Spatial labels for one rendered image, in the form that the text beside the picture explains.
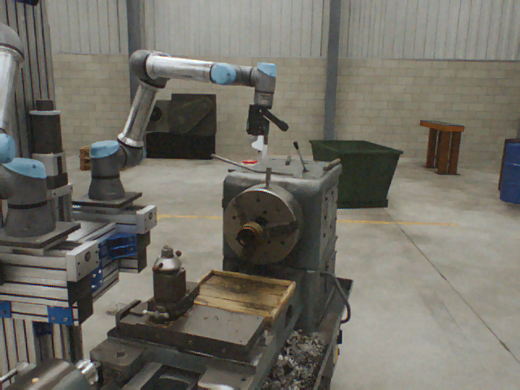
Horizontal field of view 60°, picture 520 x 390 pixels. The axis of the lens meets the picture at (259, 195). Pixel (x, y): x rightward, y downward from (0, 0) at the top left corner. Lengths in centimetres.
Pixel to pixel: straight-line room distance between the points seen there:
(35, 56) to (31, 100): 16
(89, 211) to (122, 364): 88
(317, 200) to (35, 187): 105
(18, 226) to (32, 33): 71
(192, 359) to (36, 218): 67
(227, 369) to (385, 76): 1103
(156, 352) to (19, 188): 65
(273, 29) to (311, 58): 116
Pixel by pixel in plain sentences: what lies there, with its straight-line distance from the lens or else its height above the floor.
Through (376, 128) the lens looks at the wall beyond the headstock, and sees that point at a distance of 1198.
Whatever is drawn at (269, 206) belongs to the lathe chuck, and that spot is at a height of 117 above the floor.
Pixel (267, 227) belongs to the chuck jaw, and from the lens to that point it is 175.
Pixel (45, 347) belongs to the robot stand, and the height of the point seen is 61.
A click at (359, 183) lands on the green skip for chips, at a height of 39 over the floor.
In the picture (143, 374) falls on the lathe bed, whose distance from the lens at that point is 136.
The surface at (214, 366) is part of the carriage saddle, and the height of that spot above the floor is 90.
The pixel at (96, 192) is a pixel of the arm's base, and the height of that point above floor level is 119.
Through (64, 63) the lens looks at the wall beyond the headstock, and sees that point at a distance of 1287.
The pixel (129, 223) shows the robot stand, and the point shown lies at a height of 107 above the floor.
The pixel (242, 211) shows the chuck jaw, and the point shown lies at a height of 116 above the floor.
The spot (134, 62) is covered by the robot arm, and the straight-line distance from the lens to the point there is 186.
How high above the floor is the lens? 162
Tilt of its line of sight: 13 degrees down
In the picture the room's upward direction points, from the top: 1 degrees clockwise
